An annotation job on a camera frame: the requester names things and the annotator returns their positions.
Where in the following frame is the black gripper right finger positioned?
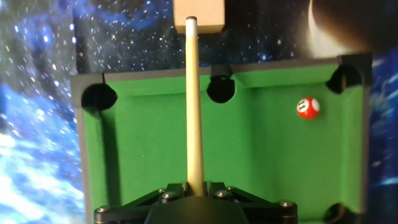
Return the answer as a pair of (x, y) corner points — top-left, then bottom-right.
(205, 182), (299, 224)

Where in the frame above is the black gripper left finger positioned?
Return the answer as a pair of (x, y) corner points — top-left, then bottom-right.
(94, 182), (189, 224)

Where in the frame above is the wooden pool cue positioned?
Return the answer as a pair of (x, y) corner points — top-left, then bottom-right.
(185, 16), (206, 197)

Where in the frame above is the mini green pool table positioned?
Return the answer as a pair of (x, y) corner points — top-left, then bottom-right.
(70, 53), (373, 224)

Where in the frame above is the red striped pool ball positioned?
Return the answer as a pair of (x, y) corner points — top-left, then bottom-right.
(295, 96), (321, 120)

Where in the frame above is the galaxy print cloth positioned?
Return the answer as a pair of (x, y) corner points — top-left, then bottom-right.
(0, 0), (398, 224)

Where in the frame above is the wooden cube block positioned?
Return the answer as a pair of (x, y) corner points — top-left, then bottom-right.
(172, 0), (226, 35)

